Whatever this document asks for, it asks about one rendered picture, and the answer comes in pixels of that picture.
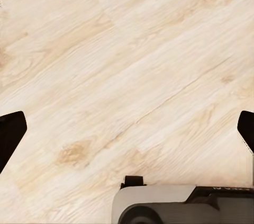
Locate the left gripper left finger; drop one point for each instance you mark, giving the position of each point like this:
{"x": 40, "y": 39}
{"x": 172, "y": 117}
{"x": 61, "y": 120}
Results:
{"x": 12, "y": 129}

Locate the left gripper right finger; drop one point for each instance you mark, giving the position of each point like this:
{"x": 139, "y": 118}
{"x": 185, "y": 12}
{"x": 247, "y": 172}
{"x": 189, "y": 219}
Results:
{"x": 246, "y": 127}

